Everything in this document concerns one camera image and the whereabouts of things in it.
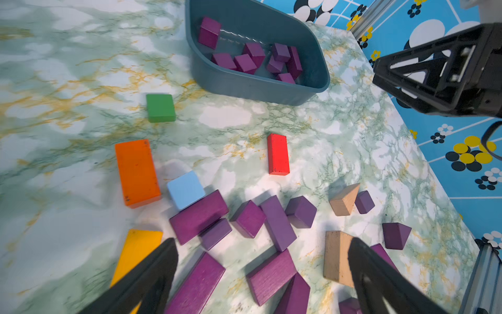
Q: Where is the light blue cube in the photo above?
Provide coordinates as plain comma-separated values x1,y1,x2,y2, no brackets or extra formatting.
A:
167,171,205,211

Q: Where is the red brick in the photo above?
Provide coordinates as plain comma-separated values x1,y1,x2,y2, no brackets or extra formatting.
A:
267,133,290,176

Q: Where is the yellow brick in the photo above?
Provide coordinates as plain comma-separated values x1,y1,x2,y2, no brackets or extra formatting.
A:
109,229,163,314

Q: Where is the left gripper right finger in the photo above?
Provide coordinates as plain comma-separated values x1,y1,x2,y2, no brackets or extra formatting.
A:
348,238,446,314

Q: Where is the purple triangle block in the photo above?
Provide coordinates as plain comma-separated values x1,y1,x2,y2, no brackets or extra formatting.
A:
383,222,412,251

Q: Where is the purple small brick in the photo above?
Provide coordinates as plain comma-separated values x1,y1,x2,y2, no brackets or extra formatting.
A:
199,218,232,251

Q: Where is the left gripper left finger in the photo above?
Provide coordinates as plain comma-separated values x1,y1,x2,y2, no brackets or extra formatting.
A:
81,238,179,313

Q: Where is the green cube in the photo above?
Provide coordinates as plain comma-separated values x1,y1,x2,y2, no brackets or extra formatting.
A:
146,94,176,123

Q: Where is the orange brick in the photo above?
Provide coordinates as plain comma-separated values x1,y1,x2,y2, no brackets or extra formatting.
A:
115,139,162,209

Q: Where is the natural wood brick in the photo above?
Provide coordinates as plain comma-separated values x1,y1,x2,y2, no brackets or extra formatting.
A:
324,231,354,288

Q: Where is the natural wood wedge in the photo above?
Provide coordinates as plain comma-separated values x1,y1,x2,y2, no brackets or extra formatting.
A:
329,183,360,217

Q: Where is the teal storage bin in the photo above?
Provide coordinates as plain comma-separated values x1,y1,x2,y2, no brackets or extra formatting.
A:
185,1,330,105

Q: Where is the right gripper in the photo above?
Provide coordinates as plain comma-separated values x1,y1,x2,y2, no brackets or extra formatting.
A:
374,23,501,118

